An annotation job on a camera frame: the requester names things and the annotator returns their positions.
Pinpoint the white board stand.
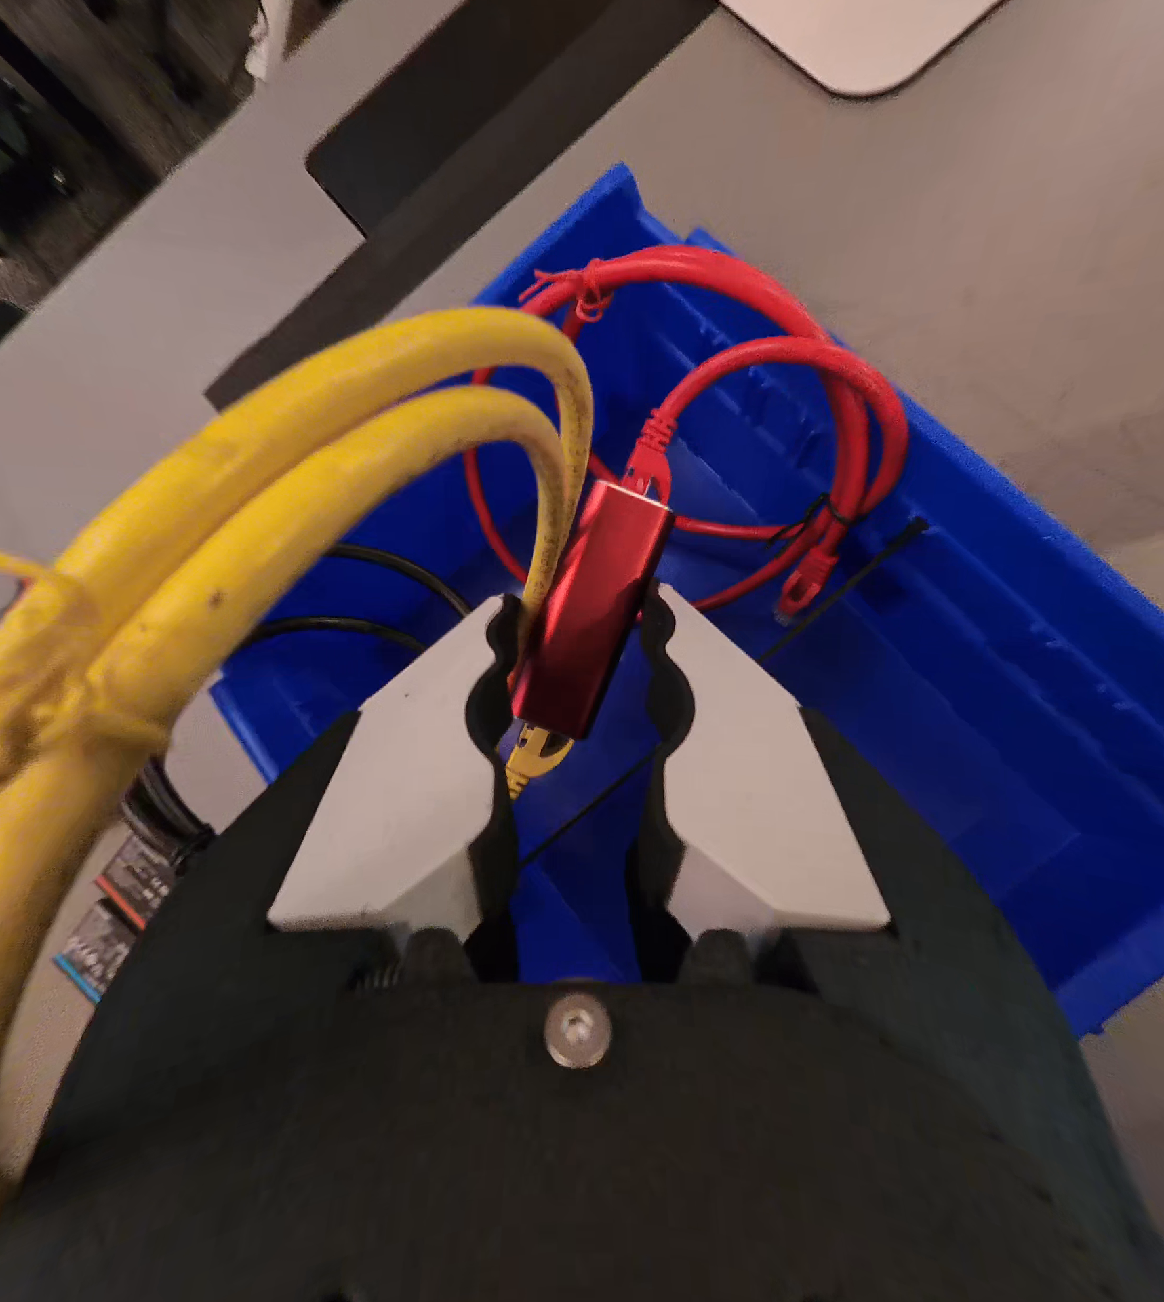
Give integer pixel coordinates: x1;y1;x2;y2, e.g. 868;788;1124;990
719;0;1012;99

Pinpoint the printed packaging card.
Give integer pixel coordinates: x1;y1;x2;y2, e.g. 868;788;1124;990
52;835;181;1007

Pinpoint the black cable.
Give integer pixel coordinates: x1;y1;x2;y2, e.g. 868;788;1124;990
121;542;472;882

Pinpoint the yellow ethernet cable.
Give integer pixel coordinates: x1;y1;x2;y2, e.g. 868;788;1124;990
0;305;595;1278

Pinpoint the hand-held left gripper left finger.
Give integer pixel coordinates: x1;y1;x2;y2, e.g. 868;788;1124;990
267;594;523;953

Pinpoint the blue plastic bin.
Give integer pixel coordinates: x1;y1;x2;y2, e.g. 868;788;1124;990
207;161;1164;1041

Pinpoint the red metal adapter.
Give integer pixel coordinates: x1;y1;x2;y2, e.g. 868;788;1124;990
508;480;676;740

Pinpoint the red ethernet cable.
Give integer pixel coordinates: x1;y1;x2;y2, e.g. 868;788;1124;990
461;245;909;624

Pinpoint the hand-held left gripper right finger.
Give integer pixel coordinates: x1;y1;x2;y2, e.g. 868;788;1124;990
629;589;891;947

